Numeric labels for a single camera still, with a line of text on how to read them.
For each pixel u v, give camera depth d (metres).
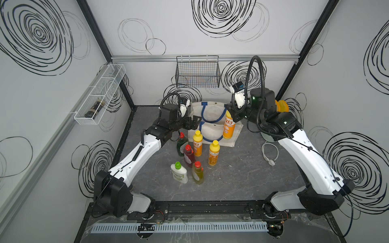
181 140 0.83
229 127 0.70
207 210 0.75
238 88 0.52
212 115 1.01
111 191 0.39
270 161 0.89
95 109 0.67
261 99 0.43
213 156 0.80
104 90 0.73
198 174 0.73
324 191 0.39
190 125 0.68
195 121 0.68
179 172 0.73
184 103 0.66
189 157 0.80
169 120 0.58
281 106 0.91
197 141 0.79
